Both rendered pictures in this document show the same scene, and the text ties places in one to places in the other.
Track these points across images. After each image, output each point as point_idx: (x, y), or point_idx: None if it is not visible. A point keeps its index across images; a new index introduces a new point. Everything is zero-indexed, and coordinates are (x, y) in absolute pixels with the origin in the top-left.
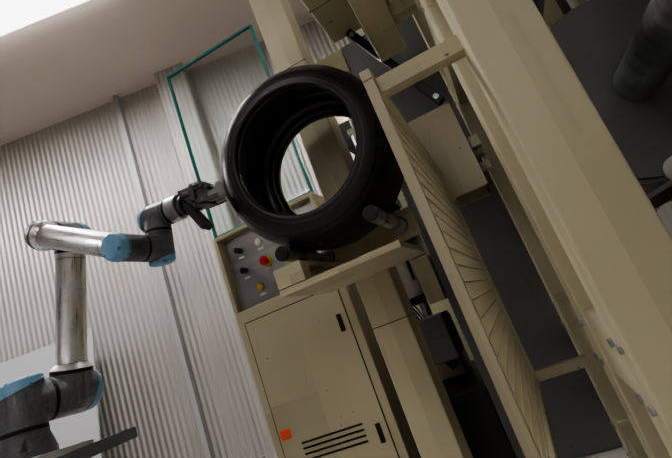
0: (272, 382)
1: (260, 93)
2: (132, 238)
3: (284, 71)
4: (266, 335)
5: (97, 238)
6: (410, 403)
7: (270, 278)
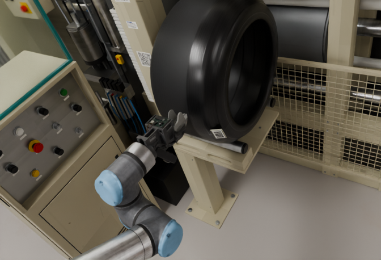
0: (77, 235)
1: (240, 27)
2: (170, 217)
3: (244, 1)
4: (64, 208)
5: (139, 250)
6: (206, 179)
7: (42, 159)
